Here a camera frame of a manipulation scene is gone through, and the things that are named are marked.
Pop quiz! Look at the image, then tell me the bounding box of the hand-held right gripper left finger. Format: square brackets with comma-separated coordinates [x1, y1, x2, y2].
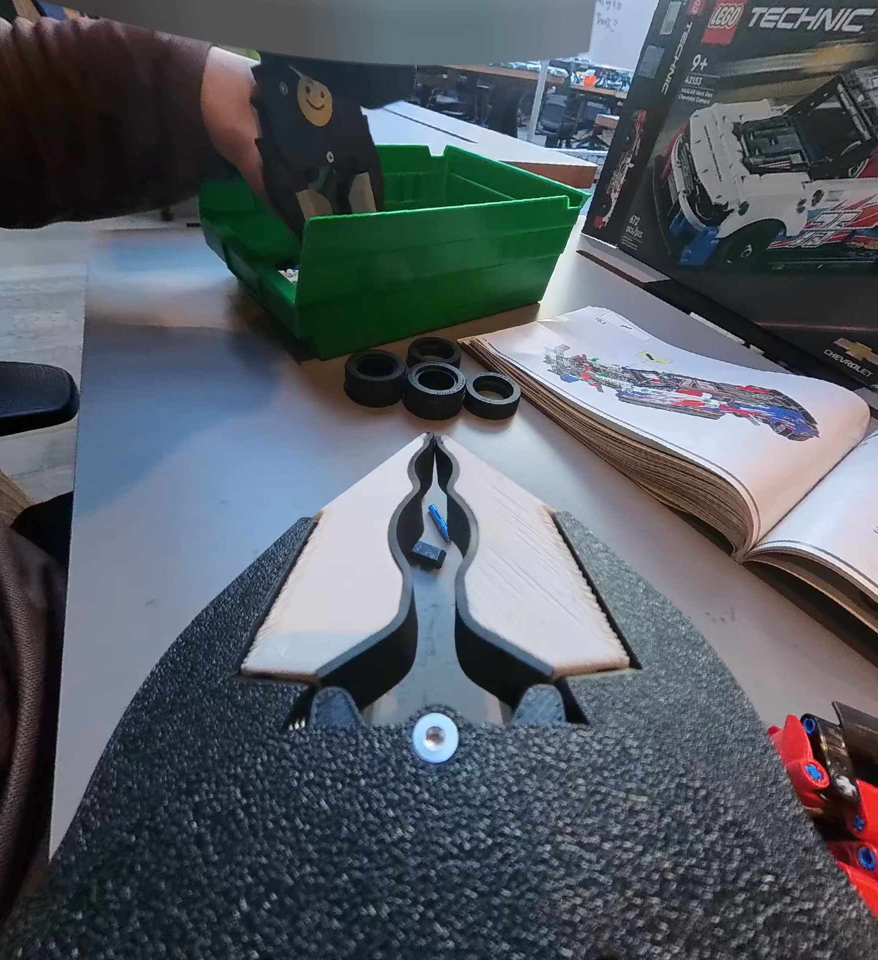
[238, 432, 437, 706]

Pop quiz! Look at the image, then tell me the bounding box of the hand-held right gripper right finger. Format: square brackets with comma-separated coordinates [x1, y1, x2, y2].
[434, 433, 632, 710]

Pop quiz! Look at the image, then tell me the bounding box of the green plastic bin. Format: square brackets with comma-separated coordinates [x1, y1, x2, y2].
[199, 144, 591, 363]

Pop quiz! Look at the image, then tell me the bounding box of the person's left forearm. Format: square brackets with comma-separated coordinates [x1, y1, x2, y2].
[0, 18, 218, 231]

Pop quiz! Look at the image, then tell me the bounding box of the grey desk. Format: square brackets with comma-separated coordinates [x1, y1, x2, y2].
[49, 217, 878, 856]

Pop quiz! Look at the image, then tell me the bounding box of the person's left hand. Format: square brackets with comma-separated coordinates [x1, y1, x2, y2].
[199, 46, 269, 200]

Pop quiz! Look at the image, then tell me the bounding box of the white table with wooden edge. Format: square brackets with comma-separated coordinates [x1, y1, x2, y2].
[364, 101, 597, 189]

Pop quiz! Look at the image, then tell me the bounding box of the black rubber toy tire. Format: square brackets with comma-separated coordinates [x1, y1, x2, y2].
[402, 362, 468, 422]
[407, 336, 464, 370]
[343, 349, 409, 409]
[463, 372, 522, 422]

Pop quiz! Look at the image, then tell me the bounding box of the open instruction booklet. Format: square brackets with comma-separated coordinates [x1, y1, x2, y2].
[457, 306, 878, 676]

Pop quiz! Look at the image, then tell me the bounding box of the whiteboard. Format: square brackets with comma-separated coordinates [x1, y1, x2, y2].
[589, 0, 661, 67]

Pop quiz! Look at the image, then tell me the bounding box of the black chair armrest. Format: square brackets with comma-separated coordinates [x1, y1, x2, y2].
[0, 361, 80, 445]

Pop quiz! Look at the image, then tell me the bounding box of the toy car set box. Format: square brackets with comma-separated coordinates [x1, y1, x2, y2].
[581, 0, 878, 389]

